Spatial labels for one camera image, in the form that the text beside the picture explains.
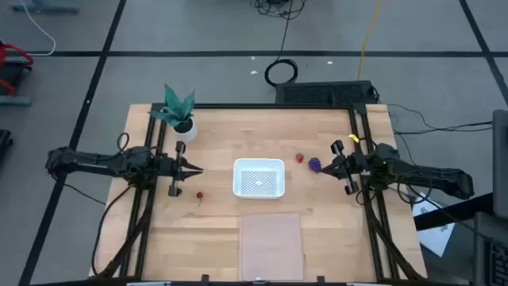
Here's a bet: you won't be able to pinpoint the yellow floor cable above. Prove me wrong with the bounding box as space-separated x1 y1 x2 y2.
356 0 384 82

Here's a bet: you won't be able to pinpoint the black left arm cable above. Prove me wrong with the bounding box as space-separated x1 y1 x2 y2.
117 132 131 153

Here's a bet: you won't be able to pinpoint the black beam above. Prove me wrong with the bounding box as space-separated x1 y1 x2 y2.
414 192 494 232

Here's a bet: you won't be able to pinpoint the artificial plant in white pot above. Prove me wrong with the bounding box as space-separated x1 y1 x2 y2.
149 83 198 143

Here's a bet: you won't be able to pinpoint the black perforated equipment case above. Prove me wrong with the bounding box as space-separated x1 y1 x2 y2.
275 80 378 106

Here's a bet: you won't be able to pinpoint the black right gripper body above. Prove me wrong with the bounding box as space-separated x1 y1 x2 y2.
330 139 364 196

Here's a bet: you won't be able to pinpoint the white perforated plastic basket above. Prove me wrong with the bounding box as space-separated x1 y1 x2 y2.
232 157 287 199

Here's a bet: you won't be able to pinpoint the black arm base cable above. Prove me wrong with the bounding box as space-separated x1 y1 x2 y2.
90 184 134 278

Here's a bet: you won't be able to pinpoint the translucent pinkish container lid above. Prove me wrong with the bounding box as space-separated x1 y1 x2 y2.
239 212 306 282

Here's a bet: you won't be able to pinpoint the white paper sheet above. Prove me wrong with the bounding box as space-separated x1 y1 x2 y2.
411 191 456 258

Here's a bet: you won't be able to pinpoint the white floor cable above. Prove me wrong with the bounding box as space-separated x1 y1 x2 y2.
19 0 56 56

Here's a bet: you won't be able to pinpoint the tangled black cables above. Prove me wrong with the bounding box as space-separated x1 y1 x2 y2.
248 0 307 21

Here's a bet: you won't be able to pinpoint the dark grey equipment case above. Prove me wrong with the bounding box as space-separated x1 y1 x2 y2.
471 211 508 286

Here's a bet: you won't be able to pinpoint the red and black cart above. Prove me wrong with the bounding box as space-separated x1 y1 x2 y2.
0 39 35 106

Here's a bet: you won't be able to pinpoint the grey metal floor foot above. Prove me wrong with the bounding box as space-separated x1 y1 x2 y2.
10 0 79 14

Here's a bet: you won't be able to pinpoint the black aluminium table frame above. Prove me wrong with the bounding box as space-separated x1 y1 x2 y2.
90 102 428 286

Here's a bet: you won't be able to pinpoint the grey cabinet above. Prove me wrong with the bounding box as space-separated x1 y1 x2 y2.
491 109 508 219

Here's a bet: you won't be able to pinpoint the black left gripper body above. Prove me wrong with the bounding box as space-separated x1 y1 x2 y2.
156 140 190 199

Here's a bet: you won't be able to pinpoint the coiled black floor cable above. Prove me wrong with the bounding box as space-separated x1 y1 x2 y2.
264 11 299 88

